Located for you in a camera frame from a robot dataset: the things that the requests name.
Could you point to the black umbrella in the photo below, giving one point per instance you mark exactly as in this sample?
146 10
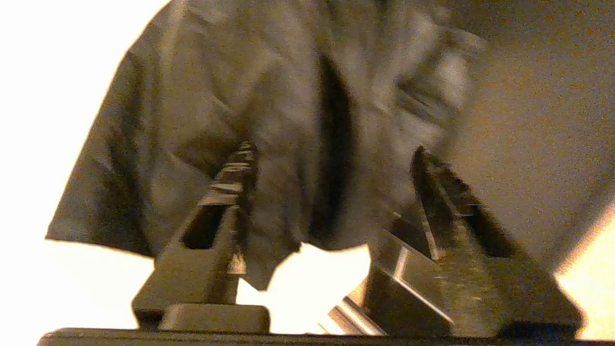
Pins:
298 120

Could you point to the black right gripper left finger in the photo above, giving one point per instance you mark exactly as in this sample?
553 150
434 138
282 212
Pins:
202 269

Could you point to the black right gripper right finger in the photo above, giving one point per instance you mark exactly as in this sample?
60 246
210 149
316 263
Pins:
461 283

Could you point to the white ribbed cabinet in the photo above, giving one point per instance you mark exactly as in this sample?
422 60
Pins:
48 120

